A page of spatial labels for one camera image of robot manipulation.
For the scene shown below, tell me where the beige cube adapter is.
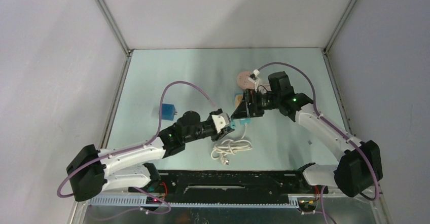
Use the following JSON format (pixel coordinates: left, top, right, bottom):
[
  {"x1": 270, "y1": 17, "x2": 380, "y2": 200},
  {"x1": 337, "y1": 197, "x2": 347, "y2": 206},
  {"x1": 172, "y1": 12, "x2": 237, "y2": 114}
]
[{"x1": 234, "y1": 94, "x2": 243, "y2": 108}]

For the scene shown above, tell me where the teal power strip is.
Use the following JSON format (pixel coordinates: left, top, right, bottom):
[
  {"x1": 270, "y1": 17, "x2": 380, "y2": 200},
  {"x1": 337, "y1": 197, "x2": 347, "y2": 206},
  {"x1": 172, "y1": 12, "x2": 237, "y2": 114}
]
[{"x1": 239, "y1": 118, "x2": 251, "y2": 125}]

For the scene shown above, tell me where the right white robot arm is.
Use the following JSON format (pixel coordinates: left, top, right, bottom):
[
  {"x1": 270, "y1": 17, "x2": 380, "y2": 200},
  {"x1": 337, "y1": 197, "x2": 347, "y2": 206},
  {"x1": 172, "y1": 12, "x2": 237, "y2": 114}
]
[{"x1": 231, "y1": 71, "x2": 383, "y2": 197}]

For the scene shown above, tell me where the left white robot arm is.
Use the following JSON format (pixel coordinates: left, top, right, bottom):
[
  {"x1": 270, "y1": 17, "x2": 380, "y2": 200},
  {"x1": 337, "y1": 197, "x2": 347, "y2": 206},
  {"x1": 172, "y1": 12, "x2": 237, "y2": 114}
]
[{"x1": 66, "y1": 109, "x2": 233, "y2": 202}]

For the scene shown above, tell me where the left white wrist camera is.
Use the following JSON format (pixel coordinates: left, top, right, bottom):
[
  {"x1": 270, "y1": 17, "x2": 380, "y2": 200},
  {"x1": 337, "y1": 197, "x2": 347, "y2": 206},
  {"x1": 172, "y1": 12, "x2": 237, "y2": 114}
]
[{"x1": 209, "y1": 108, "x2": 231, "y2": 134}]

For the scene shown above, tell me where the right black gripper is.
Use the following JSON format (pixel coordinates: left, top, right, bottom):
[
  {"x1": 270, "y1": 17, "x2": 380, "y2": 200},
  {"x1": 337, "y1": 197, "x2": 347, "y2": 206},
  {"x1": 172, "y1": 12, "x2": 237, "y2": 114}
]
[{"x1": 231, "y1": 89, "x2": 280, "y2": 120}]

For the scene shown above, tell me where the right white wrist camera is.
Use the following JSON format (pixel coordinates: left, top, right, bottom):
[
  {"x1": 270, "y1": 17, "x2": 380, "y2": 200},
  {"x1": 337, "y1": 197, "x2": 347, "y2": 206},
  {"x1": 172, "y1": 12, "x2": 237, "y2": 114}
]
[{"x1": 248, "y1": 69, "x2": 260, "y2": 91}]

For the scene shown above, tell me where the pink round power strip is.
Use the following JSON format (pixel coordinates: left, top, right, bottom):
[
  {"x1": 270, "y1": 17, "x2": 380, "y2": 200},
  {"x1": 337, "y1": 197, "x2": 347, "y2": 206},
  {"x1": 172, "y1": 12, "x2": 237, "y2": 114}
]
[{"x1": 236, "y1": 70, "x2": 255, "y2": 90}]

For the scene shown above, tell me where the blue cube socket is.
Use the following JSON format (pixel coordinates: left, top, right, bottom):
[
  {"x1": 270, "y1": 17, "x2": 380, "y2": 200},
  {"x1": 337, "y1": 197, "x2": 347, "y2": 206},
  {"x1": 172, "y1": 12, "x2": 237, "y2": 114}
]
[{"x1": 161, "y1": 103, "x2": 177, "y2": 121}]

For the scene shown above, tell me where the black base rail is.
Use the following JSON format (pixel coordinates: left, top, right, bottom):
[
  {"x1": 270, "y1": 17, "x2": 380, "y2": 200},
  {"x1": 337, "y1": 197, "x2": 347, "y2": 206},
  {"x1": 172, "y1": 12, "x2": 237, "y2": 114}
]
[{"x1": 142, "y1": 170, "x2": 322, "y2": 204}]

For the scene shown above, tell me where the white power strip cable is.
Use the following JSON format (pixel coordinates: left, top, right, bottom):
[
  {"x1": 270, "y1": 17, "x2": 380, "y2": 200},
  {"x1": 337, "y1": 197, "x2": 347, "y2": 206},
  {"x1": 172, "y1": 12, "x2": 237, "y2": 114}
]
[{"x1": 210, "y1": 123, "x2": 253, "y2": 166}]

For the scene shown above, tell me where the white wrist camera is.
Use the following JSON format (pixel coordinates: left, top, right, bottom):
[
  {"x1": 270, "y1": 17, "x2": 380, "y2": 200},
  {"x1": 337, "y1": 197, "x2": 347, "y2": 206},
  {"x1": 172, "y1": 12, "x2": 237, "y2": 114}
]
[
  {"x1": 248, "y1": 69, "x2": 260, "y2": 91},
  {"x1": 209, "y1": 108, "x2": 231, "y2": 134}
]

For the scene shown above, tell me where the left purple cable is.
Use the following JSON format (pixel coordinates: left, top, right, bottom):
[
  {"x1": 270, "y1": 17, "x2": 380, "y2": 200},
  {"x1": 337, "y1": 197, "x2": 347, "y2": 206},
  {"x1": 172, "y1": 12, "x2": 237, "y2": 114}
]
[{"x1": 57, "y1": 81, "x2": 219, "y2": 198}]

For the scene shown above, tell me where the grey cable duct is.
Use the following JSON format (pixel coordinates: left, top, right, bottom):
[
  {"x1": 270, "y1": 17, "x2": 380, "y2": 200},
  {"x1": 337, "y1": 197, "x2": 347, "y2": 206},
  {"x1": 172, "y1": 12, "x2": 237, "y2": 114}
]
[{"x1": 89, "y1": 195, "x2": 305, "y2": 209}]

